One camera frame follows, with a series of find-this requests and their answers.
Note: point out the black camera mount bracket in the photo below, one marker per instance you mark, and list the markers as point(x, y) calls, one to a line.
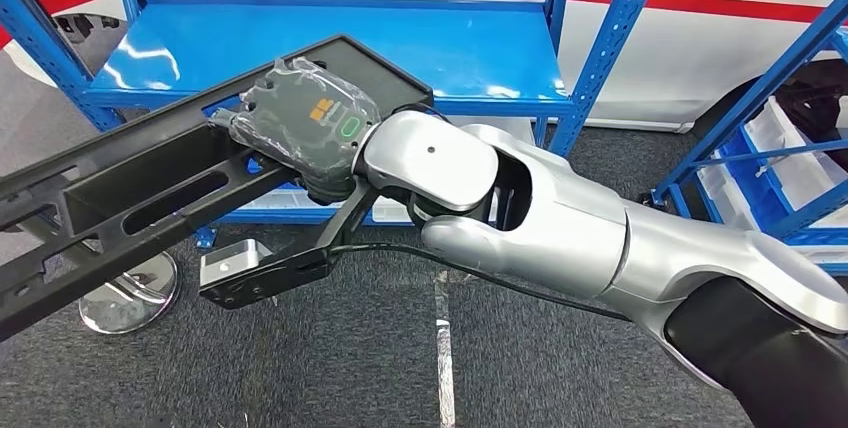
point(285, 272)

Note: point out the silver floor tape mark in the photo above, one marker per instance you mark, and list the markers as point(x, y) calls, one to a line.
point(444, 345)

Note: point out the chrome stanchion with round base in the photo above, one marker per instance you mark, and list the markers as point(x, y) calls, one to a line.
point(132, 306)

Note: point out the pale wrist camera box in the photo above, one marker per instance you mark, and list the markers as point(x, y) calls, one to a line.
point(232, 259)

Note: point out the blue shelf rack on casters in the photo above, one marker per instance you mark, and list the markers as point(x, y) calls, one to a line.
point(762, 92)

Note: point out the white car with red stripe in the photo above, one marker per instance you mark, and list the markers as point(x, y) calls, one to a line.
point(696, 47)

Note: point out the blue metal shelf rack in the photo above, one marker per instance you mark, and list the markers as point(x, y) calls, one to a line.
point(397, 54)

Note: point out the long black plastic part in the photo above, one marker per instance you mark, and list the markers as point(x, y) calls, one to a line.
point(132, 173)

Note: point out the blue plastic bin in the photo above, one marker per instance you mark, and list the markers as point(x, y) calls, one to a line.
point(762, 200)

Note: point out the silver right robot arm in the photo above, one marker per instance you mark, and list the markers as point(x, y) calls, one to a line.
point(583, 239)

